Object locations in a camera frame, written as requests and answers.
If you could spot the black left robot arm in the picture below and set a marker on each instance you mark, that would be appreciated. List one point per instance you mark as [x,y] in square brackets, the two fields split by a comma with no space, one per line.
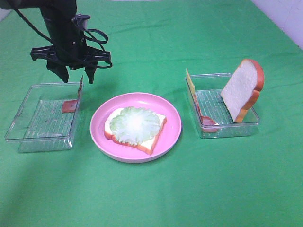
[73,45]

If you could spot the yellow cheese slice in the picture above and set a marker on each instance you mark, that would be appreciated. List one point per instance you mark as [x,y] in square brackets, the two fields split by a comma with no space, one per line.
[190,83]

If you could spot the green tablecloth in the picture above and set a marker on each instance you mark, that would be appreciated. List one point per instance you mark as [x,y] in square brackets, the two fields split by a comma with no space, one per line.
[254,181]

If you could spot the pink round plate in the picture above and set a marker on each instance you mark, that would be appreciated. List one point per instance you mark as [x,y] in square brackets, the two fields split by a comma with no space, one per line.
[168,137]

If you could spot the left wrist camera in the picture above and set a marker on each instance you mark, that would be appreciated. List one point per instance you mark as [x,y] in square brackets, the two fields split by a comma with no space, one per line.
[81,21]

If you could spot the left clear plastic container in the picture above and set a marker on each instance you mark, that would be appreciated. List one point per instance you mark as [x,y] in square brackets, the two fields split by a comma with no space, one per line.
[39,124]

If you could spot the bacon strip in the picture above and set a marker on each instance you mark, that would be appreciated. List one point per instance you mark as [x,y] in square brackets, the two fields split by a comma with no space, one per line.
[205,120]
[70,106]

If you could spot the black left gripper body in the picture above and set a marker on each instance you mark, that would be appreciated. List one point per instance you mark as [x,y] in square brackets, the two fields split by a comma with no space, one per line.
[92,58]

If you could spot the right clear plastic container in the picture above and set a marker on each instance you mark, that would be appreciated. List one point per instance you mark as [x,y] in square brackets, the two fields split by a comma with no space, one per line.
[208,91]

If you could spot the bread slice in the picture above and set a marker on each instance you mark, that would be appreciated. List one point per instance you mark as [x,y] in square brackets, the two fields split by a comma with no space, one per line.
[243,89]
[146,147]

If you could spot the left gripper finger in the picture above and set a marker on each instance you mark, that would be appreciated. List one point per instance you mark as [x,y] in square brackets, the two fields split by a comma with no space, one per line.
[90,71]
[59,70]

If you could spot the clear plastic container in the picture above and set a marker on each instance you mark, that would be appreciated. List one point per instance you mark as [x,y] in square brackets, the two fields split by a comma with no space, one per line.
[208,91]
[39,124]

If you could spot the green lettuce leaf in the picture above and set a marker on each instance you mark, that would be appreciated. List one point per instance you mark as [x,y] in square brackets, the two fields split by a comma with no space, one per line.
[135,125]

